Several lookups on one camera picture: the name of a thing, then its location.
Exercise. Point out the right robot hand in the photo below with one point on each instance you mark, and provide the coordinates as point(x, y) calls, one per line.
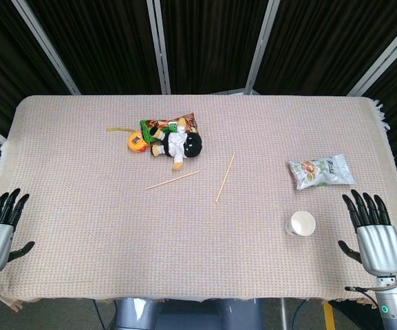
point(378, 240)

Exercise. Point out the white paper cup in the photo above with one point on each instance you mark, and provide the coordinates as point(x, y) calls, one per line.
point(300, 223)

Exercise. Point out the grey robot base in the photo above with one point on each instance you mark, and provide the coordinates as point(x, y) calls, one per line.
point(189, 314)

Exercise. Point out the white green snack bag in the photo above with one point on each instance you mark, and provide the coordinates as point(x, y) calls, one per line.
point(322, 171)

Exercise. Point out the wooden chopstick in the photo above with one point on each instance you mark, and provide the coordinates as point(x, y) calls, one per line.
point(172, 180)
point(225, 177)

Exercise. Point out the yellow tape measure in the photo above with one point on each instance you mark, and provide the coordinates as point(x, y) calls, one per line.
point(136, 141)

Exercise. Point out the beige woven tablecloth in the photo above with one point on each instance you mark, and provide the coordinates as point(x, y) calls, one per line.
point(198, 206)

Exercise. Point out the orange green snack bag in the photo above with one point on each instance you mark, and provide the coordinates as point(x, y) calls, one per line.
point(160, 125)

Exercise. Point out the plush doll white outfit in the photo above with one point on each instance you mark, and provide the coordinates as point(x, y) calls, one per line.
point(179, 144)

